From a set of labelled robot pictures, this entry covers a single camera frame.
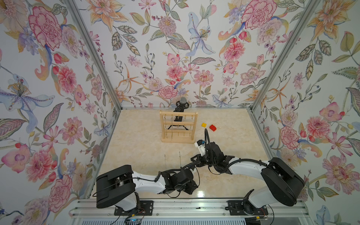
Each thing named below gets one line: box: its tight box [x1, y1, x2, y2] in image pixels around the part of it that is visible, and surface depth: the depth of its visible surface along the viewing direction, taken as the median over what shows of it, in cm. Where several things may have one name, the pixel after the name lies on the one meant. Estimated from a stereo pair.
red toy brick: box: [209, 124, 218, 132], surface depth 109 cm
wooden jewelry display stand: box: [159, 110, 199, 144], surface depth 98 cm
